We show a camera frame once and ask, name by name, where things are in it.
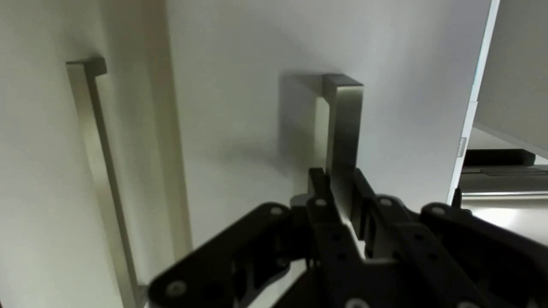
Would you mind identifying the steel drawer handle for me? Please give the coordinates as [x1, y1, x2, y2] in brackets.
[68, 57, 148, 308]
[280, 71, 365, 230]

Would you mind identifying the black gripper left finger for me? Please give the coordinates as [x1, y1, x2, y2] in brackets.
[148, 169, 365, 308]

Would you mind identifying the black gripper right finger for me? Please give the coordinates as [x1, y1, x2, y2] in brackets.
[352, 172, 548, 308]

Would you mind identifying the white top drawer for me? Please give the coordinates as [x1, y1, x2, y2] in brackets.
[167, 0, 501, 246]

